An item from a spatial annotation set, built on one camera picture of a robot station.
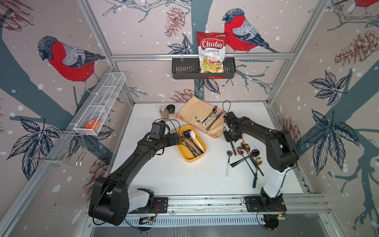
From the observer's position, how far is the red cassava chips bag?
831mm

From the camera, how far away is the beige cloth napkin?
1051 millimetres

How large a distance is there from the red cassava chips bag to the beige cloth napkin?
1.21 ft
